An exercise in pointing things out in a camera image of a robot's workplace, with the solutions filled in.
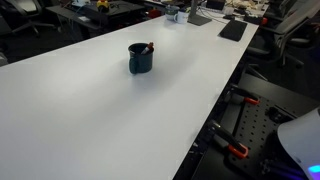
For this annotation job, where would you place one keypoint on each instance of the yellow red toy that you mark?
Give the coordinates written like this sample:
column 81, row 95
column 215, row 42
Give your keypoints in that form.
column 102, row 5

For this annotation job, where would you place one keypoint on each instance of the orange black clamp near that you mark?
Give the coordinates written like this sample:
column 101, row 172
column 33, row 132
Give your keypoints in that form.
column 235, row 147

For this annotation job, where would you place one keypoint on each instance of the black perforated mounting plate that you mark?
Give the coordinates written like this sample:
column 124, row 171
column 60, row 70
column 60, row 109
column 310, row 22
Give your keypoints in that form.
column 256, row 129

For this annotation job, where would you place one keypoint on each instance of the orange black clamp far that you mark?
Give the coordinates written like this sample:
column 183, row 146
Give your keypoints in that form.
column 247, row 96

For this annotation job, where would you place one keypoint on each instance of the white mug background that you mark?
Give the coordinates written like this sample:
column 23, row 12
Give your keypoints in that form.
column 181, row 17

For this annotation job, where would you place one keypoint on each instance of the dark side desk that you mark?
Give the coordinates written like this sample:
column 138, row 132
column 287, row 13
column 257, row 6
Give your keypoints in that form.
column 90, row 18

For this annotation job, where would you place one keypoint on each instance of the dark teal mug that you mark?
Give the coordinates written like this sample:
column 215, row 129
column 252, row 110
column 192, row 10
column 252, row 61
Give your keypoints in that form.
column 139, row 63

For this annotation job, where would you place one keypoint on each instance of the black office chair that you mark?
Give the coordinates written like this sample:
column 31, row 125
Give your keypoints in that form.
column 268, row 44

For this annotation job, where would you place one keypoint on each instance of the orange black clamp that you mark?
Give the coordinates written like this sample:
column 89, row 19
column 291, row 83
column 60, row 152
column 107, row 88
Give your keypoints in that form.
column 235, row 147
column 247, row 96

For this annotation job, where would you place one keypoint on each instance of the red marker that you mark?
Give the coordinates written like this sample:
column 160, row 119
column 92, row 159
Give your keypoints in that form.
column 148, row 48

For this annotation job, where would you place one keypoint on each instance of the black keyboard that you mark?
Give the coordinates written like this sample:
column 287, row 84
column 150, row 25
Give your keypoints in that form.
column 233, row 30

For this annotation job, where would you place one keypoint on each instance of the grey monitor stand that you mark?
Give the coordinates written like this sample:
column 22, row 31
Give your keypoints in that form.
column 194, row 18

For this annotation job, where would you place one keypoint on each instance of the grey office chair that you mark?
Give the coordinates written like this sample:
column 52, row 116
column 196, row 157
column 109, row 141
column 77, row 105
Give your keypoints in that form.
column 26, row 10

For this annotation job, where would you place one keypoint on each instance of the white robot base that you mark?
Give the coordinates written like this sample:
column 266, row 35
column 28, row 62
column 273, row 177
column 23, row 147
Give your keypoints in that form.
column 300, row 138

